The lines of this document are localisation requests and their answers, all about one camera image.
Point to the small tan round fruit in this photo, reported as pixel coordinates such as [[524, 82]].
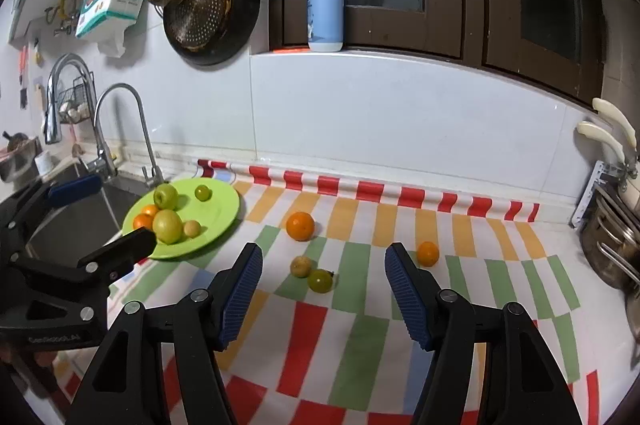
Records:
[[301, 266], [192, 229]]

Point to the yellowish green apple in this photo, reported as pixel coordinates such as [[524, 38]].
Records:
[[167, 226]]

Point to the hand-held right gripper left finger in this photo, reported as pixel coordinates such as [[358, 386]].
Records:
[[240, 300]]

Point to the striped colourful tablecloth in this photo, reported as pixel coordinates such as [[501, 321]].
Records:
[[350, 340]]

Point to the stainless steel sink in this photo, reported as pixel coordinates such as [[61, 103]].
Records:
[[75, 230]]

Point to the person's left hand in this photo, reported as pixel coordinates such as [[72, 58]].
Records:
[[44, 357]]

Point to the white cup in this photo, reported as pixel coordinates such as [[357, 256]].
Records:
[[44, 162]]

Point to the metal wall hooks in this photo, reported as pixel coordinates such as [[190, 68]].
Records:
[[60, 7]]

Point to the orange tangerine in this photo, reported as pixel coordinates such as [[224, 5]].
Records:
[[150, 209], [142, 221], [300, 225], [428, 253]]

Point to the tall chrome pull-down faucet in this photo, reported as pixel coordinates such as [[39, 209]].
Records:
[[55, 80]]

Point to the thin gooseneck faucet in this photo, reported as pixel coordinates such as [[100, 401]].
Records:
[[115, 92]]

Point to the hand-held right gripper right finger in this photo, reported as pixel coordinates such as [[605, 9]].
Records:
[[407, 295]]

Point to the white pump soap bottle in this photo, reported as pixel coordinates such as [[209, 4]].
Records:
[[325, 10]]

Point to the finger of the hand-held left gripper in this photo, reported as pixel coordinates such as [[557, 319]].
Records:
[[75, 189], [125, 245]]

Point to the metal dish rack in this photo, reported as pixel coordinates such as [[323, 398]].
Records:
[[592, 190]]

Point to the green plastic plate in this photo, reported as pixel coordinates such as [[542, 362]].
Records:
[[215, 215]]

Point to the small green persimmon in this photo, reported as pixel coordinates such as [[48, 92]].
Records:
[[320, 281], [202, 192]]

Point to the stainless steel pot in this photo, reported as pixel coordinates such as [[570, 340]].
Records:
[[605, 245]]

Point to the copper perforated strainer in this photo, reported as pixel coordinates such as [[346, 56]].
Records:
[[200, 10]]

